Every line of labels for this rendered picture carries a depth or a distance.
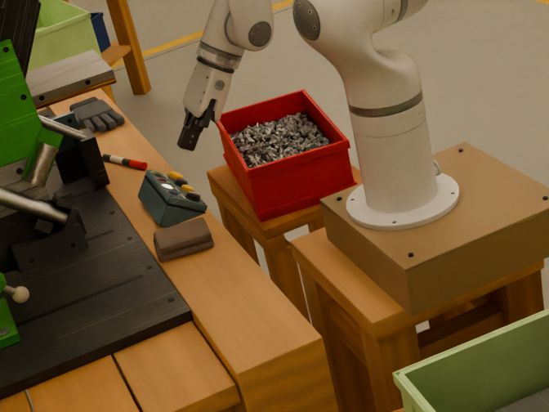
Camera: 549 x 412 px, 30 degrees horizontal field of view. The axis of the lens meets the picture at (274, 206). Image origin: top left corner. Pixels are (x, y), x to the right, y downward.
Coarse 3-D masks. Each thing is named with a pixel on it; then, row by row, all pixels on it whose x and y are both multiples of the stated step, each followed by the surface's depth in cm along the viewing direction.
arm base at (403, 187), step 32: (352, 128) 165; (384, 128) 159; (416, 128) 161; (384, 160) 162; (416, 160) 163; (352, 192) 176; (384, 192) 165; (416, 192) 165; (448, 192) 169; (384, 224) 164; (416, 224) 163
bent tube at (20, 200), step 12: (0, 192) 182; (12, 192) 183; (0, 204) 183; (12, 204) 183; (24, 204) 183; (36, 204) 184; (48, 204) 186; (36, 216) 185; (48, 216) 185; (60, 216) 186
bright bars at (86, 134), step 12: (48, 120) 203; (72, 132) 204; (84, 132) 208; (84, 144) 204; (96, 144) 205; (84, 156) 208; (96, 156) 206; (96, 168) 207; (96, 180) 208; (108, 180) 209
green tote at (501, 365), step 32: (544, 320) 134; (448, 352) 131; (480, 352) 132; (512, 352) 134; (544, 352) 136; (416, 384) 131; (448, 384) 132; (480, 384) 134; (512, 384) 136; (544, 384) 139
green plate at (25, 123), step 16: (0, 48) 182; (0, 64) 182; (16, 64) 183; (0, 80) 182; (16, 80) 183; (0, 96) 183; (16, 96) 184; (0, 112) 183; (16, 112) 184; (32, 112) 185; (0, 128) 184; (16, 128) 185; (32, 128) 185; (0, 144) 184; (16, 144) 185; (32, 144) 186; (0, 160) 184; (16, 160) 185
